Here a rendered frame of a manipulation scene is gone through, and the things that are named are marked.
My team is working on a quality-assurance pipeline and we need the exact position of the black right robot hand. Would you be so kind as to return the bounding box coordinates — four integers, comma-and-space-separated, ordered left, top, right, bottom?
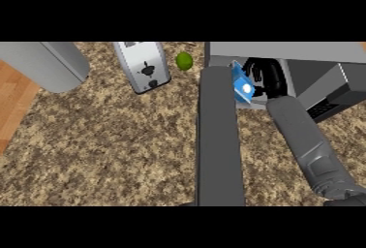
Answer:
242, 57, 291, 100

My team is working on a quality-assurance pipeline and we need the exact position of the blue milk carton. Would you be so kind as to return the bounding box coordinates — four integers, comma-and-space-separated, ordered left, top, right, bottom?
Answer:
231, 59, 257, 105

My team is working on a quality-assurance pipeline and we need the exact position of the grey microwave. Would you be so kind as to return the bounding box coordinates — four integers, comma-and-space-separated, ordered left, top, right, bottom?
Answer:
206, 42, 366, 124

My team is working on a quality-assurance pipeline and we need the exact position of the dark grey microwave door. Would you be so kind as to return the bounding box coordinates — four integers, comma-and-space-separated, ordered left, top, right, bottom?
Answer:
195, 66, 248, 207

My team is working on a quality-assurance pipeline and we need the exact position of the green lime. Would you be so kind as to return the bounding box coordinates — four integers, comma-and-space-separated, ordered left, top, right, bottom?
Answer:
175, 51, 195, 72

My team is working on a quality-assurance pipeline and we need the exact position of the silver toaster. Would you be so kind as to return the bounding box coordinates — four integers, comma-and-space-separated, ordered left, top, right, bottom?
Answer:
113, 42, 172, 95

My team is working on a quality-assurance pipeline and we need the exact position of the grey cylindrical appliance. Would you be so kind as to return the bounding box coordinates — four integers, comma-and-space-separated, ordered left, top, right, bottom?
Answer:
0, 42, 92, 94

